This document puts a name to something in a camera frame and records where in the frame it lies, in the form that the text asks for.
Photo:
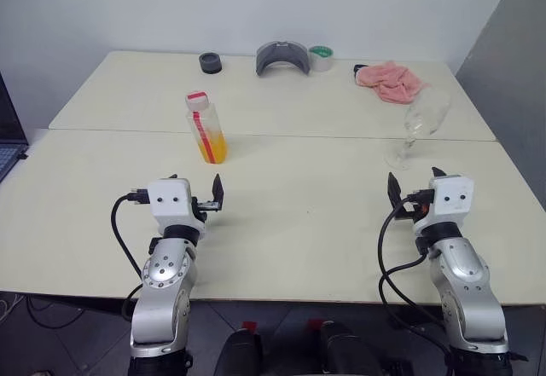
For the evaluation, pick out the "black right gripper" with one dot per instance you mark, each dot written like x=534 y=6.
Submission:
x=408 y=210

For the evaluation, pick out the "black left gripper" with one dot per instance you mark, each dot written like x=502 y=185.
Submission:
x=205 y=205

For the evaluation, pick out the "bottle with orange liquid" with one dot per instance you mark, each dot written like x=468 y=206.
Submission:
x=209 y=137

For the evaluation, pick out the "white bottle cap red tape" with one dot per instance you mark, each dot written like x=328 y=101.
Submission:
x=197 y=100

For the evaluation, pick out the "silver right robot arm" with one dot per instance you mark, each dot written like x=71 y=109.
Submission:
x=460 y=265

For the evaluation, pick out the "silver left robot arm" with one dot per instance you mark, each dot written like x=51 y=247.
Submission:
x=162 y=273

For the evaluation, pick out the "clear wine glass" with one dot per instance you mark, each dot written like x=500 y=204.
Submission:
x=423 y=116

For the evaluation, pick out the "pink cloth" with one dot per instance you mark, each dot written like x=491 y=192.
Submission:
x=392 y=82

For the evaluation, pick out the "white green tape roll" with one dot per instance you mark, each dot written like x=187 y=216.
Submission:
x=321 y=58

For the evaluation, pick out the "grey partition panel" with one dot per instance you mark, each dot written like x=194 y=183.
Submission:
x=507 y=52

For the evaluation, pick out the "dark rounded shape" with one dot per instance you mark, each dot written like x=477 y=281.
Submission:
x=236 y=354
x=350 y=350

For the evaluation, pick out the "dark laptop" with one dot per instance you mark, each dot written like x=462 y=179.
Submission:
x=8 y=137

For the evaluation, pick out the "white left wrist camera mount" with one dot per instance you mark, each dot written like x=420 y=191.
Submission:
x=170 y=205

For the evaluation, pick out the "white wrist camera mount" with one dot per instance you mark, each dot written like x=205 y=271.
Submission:
x=170 y=205
x=452 y=205

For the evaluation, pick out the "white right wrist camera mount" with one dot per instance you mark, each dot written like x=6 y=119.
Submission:
x=452 y=205

